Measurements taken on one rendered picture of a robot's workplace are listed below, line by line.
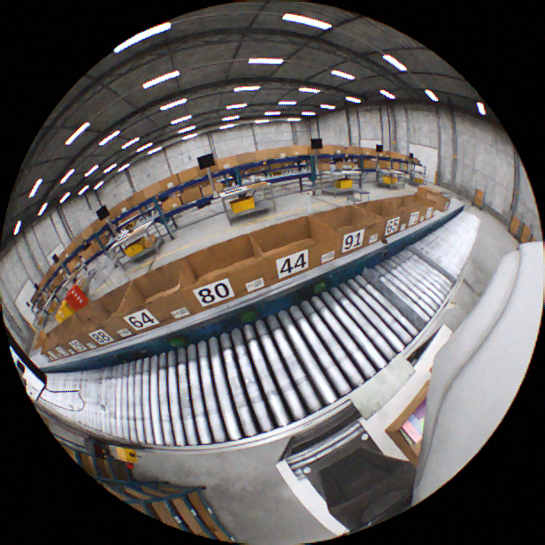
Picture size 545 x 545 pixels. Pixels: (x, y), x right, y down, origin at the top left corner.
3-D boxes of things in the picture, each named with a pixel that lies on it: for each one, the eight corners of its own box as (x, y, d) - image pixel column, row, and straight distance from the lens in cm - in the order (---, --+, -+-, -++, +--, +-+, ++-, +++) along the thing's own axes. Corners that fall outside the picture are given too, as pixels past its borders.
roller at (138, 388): (144, 445, 109) (137, 444, 106) (141, 361, 119) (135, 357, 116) (150, 446, 105) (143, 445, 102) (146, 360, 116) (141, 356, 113)
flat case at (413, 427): (441, 407, 88) (444, 406, 87) (413, 444, 81) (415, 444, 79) (426, 388, 83) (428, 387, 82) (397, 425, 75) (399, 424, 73)
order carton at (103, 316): (101, 347, 130) (81, 332, 124) (111, 314, 145) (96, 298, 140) (138, 334, 101) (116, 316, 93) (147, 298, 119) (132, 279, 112)
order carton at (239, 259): (196, 314, 81) (178, 290, 71) (196, 278, 103) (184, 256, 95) (272, 286, 77) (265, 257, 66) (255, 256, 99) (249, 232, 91)
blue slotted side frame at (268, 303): (31, 374, 660) (26, 370, 658) (31, 373, 661) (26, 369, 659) (464, 212, 472) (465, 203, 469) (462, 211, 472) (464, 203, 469)
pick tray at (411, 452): (422, 476, 95) (435, 479, 88) (382, 430, 74) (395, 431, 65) (463, 425, 104) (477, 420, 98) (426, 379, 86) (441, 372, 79)
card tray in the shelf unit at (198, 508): (215, 523, 187) (209, 527, 180) (184, 518, 206) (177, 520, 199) (194, 491, 172) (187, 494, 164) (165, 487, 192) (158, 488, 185)
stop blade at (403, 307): (416, 331, 97) (425, 321, 90) (361, 278, 107) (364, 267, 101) (417, 330, 97) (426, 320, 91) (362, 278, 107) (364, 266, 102)
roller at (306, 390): (312, 416, 72) (313, 417, 67) (265, 319, 87) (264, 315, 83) (324, 410, 72) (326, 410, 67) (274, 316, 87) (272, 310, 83)
